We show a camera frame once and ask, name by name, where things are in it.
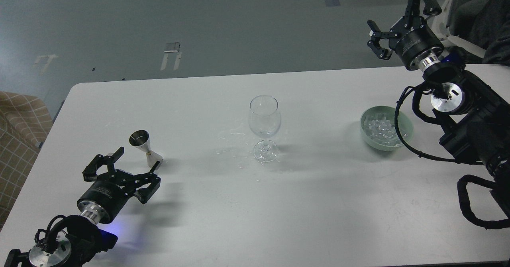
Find steel cocktail jigger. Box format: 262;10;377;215
129;130;163;170

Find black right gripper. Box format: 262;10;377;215
367;0;444;70

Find clear ice cubes pile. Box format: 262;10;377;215
362;113;403;147

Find silver floor plate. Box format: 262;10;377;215
163;42;181;53

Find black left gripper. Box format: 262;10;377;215
77;147;161;224

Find green bowl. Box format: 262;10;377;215
359;106;415;151

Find clear wine glass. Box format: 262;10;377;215
248;95;282;163

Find seated person dark clothes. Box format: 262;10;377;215
467;0;510;67

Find beige checkered cloth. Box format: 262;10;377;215
0;91;53;227

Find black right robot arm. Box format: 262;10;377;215
367;0;510;230

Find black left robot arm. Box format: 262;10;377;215
5;147;163;267

